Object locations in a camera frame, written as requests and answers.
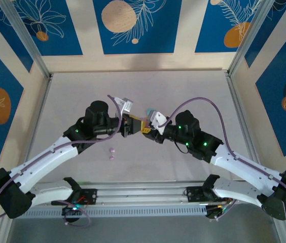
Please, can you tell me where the aluminium frame rail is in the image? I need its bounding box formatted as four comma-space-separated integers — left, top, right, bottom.
225, 72, 286, 243
0, 73, 55, 243

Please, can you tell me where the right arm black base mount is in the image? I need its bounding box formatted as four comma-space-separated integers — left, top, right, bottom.
185, 186, 235, 220

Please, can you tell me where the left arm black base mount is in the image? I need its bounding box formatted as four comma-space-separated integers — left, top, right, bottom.
61, 188, 98, 223

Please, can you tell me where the grey slotted cable duct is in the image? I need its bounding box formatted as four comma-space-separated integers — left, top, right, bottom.
26, 204, 208, 219

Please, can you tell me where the aluminium frame post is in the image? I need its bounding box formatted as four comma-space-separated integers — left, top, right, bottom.
0, 0, 54, 79
226, 0, 273, 76

